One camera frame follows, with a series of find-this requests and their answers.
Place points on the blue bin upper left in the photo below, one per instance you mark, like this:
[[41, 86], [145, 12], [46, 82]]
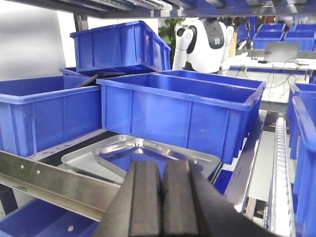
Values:
[[39, 113]]

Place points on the blue bin lower left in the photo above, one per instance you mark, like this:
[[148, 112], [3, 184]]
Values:
[[39, 218]]

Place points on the silver metal tray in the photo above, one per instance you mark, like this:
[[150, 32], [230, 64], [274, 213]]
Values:
[[83, 161]]

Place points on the blue bin upper right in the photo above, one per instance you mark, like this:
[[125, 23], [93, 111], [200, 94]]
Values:
[[301, 114]]

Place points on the white humanoid robot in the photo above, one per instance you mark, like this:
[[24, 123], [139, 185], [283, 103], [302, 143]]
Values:
[[203, 46]]

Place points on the blue bin upper middle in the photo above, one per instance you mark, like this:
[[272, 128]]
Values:
[[195, 114]]

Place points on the grey laptop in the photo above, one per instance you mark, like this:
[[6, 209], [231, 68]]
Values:
[[281, 51]]

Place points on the white roller track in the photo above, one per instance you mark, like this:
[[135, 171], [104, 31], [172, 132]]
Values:
[[280, 218]]

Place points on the tilted blue bin top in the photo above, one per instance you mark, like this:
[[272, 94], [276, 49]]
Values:
[[126, 47]]

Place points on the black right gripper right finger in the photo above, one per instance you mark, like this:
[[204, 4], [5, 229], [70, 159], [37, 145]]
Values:
[[192, 207]]

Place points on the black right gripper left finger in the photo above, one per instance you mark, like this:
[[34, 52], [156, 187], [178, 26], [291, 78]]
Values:
[[136, 209]]

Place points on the stainless steel shelf rail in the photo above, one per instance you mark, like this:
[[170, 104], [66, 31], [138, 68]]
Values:
[[87, 196]]

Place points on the blue bin rear middle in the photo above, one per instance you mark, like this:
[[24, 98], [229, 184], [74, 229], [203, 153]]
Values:
[[250, 83]]

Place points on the green potted plant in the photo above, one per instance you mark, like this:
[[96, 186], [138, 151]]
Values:
[[166, 30]]

